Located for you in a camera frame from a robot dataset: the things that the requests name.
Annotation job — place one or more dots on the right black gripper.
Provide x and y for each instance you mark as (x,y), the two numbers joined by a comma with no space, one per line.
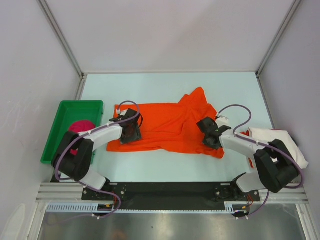
(205,143)

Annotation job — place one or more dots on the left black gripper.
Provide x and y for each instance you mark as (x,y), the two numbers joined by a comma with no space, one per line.
(136,136)

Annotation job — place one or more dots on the orange t shirt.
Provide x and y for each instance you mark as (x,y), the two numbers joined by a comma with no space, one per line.
(171,127)

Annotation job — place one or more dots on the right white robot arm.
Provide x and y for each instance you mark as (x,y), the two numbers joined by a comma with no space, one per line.
(274,166)

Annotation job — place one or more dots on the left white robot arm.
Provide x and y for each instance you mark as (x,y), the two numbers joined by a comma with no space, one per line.
(74,154)

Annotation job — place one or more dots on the orange folded shirt in stack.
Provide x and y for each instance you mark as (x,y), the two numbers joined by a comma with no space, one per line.
(246,133)

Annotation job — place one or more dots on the white folded t shirt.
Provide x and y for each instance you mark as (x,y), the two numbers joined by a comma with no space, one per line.
(269,135)

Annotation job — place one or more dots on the magenta t shirt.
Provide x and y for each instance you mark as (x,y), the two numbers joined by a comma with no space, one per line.
(81,126)

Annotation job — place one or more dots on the green plastic bin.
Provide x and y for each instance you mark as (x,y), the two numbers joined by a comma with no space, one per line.
(69,112)

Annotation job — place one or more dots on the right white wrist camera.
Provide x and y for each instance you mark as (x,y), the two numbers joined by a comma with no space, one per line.
(222,121)

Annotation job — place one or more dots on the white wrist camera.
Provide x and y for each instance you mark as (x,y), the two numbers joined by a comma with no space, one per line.
(222,121)
(121,113)

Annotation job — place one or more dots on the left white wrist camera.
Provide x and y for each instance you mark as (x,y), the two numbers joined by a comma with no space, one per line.
(121,113)

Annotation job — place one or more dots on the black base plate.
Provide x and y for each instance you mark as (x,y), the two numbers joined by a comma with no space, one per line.
(179,196)

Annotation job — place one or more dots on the white cable duct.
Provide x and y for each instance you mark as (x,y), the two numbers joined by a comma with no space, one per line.
(100,208)

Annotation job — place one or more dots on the aluminium rail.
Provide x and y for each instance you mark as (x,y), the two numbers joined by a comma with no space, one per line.
(70,192)

